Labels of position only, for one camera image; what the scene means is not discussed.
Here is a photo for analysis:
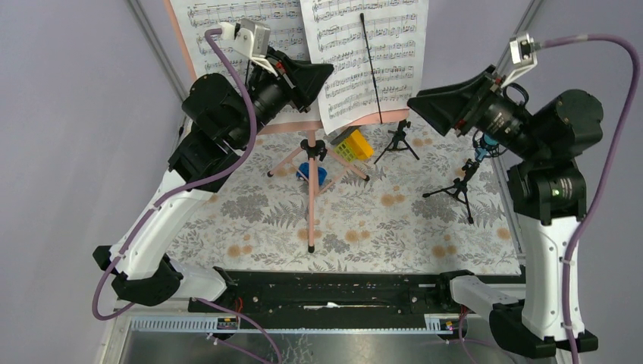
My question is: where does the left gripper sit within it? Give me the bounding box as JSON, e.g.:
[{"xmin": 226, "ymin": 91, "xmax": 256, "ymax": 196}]
[{"xmin": 230, "ymin": 47, "xmax": 337, "ymax": 149}]

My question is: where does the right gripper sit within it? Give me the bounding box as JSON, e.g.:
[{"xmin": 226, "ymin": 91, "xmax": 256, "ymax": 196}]
[{"xmin": 406, "ymin": 64, "xmax": 544, "ymax": 158}]

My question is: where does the pink music stand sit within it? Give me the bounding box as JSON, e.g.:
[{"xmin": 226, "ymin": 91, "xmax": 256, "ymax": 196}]
[{"xmin": 163, "ymin": 1, "xmax": 409, "ymax": 253}]

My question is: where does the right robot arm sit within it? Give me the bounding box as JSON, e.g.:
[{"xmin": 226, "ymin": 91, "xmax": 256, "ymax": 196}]
[{"xmin": 407, "ymin": 66, "xmax": 604, "ymax": 359}]

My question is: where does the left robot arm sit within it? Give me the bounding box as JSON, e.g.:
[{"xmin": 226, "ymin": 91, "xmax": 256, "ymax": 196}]
[{"xmin": 93, "ymin": 49, "xmax": 334, "ymax": 312}]

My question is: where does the blue microphone on tripod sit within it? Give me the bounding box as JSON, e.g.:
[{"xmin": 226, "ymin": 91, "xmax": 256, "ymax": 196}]
[{"xmin": 422, "ymin": 130, "xmax": 506, "ymax": 224}]

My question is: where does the black microphone on tripod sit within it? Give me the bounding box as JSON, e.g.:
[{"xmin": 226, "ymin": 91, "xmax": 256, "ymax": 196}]
[{"xmin": 374, "ymin": 119, "xmax": 420, "ymax": 165}]

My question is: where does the green toy grid piece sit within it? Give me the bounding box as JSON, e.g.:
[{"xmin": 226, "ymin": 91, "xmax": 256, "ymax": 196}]
[{"xmin": 334, "ymin": 140, "xmax": 357, "ymax": 163}]

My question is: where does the blue toy car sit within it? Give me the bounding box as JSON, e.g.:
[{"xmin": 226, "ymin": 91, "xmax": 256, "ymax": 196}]
[{"xmin": 296, "ymin": 162, "xmax": 328, "ymax": 186}]

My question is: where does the yellow toy block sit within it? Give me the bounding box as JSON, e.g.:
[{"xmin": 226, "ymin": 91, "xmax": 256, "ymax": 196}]
[{"xmin": 347, "ymin": 130, "xmax": 374, "ymax": 160}]

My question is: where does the floral table cloth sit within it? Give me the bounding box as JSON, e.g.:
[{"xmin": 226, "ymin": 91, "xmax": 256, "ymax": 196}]
[{"xmin": 168, "ymin": 117, "xmax": 519, "ymax": 275}]

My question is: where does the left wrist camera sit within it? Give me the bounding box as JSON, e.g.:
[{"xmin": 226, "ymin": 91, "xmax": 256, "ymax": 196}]
[{"xmin": 219, "ymin": 18, "xmax": 271, "ymax": 59}]

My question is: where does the black right page holder wire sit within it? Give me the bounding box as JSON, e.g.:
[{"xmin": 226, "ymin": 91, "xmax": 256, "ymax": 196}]
[{"xmin": 359, "ymin": 12, "xmax": 384, "ymax": 125}]

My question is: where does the white slotted cable duct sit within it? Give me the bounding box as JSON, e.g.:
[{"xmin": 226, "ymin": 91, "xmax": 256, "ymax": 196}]
[{"xmin": 130, "ymin": 315, "xmax": 456, "ymax": 334}]

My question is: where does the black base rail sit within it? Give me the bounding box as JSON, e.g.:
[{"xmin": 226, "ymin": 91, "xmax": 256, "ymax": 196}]
[{"xmin": 188, "ymin": 271, "xmax": 463, "ymax": 324}]

